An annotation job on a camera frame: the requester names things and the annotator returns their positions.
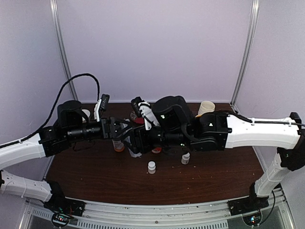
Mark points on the small white bottle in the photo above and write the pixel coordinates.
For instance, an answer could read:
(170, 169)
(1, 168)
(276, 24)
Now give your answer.
(185, 158)
(151, 167)

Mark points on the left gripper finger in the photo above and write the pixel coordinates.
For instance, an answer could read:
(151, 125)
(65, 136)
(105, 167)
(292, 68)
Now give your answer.
(122, 123)
(124, 137)

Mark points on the orange pill bottle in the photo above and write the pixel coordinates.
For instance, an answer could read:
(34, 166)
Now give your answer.
(157, 150)

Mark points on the red floral plate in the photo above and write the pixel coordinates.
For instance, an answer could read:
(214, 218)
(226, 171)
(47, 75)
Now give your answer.
(136, 119)

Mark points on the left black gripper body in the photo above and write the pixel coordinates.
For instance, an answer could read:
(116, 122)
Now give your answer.
(106, 135)

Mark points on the right aluminium frame post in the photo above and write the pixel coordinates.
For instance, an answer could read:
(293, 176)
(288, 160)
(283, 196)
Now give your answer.
(247, 50)

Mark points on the cream ribbed mug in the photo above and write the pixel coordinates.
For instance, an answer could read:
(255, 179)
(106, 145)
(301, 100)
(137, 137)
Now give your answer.
(205, 107)

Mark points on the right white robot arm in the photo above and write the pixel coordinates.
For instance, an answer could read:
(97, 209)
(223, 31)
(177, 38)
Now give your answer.
(170, 123)

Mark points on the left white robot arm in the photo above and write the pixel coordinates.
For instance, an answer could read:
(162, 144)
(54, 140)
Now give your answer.
(72, 126)

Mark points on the clear plastic pill organizer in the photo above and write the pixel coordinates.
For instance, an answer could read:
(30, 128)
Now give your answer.
(132, 154)

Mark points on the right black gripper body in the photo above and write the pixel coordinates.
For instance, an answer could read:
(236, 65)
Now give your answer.
(138, 138)

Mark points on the white ceramic rice bowl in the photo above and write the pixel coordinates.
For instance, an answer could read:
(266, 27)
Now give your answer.
(86, 115)

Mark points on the grey lid vitamin bottle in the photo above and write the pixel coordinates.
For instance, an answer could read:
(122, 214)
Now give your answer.
(118, 145)

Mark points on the front aluminium rail base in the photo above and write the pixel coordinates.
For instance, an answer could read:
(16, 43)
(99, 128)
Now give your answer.
(209, 215)

